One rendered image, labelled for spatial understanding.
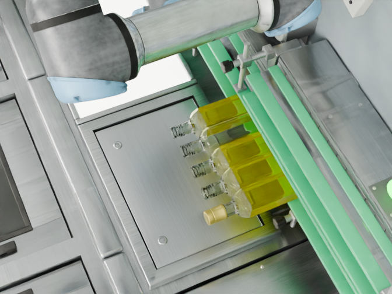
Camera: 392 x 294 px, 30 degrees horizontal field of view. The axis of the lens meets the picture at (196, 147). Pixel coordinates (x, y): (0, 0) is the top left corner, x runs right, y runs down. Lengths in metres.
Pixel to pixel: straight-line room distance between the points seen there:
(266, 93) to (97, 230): 0.51
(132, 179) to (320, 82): 0.51
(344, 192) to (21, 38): 1.00
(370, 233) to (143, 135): 0.66
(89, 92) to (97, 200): 0.65
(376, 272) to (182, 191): 0.54
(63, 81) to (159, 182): 0.68
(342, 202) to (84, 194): 0.63
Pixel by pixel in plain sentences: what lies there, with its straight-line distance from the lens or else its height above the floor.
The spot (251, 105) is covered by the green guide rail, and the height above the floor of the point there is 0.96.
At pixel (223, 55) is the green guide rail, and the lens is 1.80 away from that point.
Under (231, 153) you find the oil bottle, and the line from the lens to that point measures 1.66.
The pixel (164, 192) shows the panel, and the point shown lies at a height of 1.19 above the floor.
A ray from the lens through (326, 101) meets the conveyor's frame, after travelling 1.62.
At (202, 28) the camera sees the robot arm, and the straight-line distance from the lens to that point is 1.26.
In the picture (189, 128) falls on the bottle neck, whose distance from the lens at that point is 1.71.
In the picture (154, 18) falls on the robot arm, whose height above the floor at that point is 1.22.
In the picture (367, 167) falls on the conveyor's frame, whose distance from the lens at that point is 1.55.
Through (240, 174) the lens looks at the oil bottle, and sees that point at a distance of 1.63.
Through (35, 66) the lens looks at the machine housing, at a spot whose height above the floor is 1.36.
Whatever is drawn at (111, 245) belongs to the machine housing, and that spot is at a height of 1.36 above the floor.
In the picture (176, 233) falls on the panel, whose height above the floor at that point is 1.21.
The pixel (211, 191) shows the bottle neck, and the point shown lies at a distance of 1.62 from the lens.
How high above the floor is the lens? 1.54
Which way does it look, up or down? 15 degrees down
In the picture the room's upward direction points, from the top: 110 degrees counter-clockwise
